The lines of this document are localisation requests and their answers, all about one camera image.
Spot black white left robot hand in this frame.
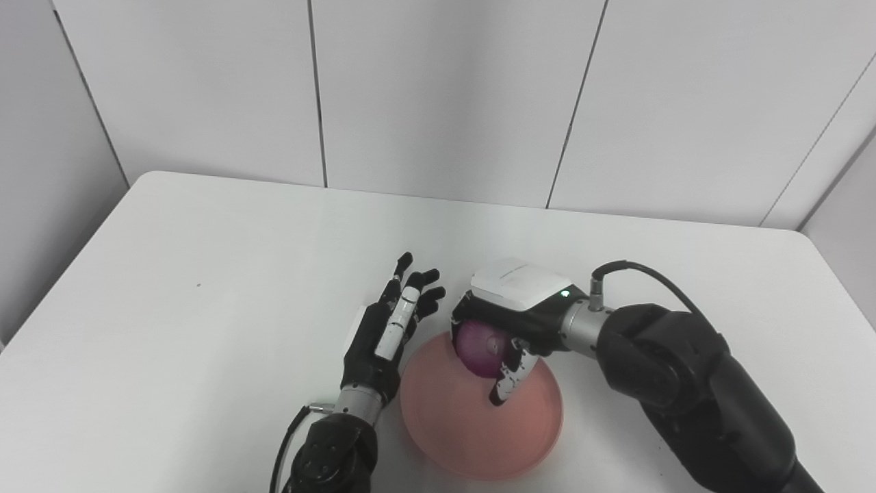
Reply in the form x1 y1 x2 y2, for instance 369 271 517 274
341 252 447 408

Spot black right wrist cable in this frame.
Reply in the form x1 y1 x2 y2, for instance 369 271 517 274
590 260 706 319

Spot pink round plate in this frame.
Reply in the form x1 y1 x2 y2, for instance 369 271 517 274
400 332 565 480

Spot purple red onion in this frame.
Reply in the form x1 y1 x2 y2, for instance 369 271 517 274
454 320 511 379

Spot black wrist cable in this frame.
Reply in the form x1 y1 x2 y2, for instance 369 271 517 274
269 404 336 493
590 260 706 319

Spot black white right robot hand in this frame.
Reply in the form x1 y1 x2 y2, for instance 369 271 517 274
450 257 589 407

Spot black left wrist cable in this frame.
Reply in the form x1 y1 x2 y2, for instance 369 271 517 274
269 404 336 493

